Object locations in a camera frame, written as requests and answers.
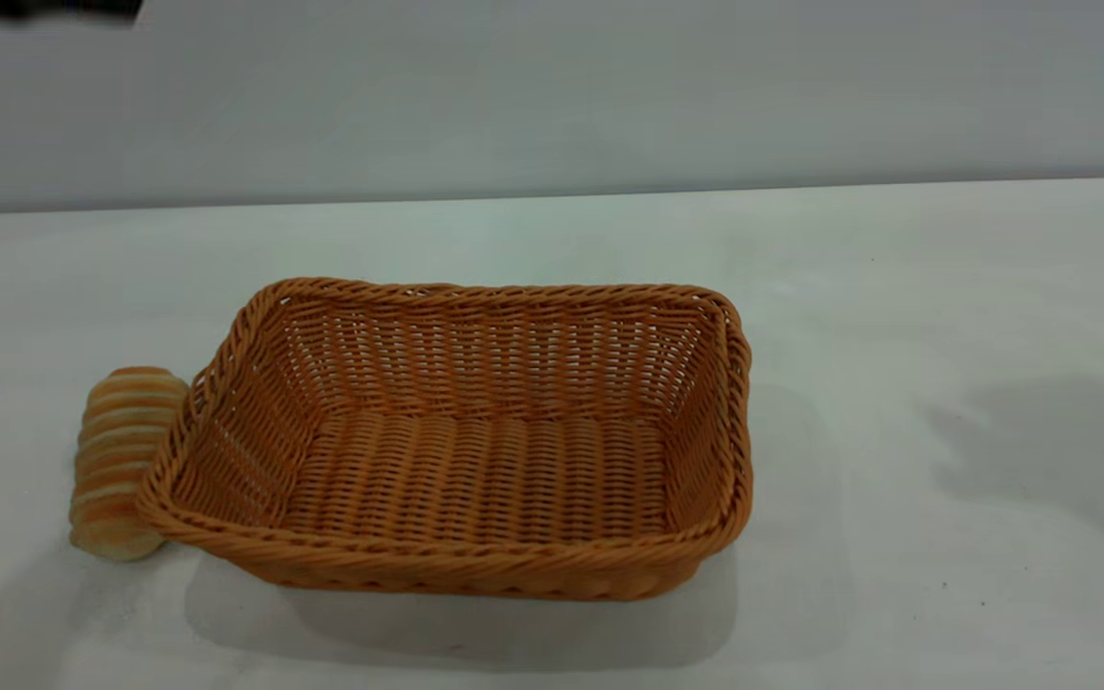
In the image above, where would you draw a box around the orange woven wicker basket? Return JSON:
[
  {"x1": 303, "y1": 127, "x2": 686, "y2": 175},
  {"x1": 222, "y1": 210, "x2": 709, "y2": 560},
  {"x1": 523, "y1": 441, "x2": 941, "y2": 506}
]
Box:
[{"x1": 135, "y1": 278, "x2": 754, "y2": 602}]

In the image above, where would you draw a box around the striped long bread roll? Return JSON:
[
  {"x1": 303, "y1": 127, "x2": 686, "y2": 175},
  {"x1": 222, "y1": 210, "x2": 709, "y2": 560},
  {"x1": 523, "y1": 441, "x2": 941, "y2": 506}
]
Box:
[{"x1": 70, "y1": 367, "x2": 191, "y2": 563}]

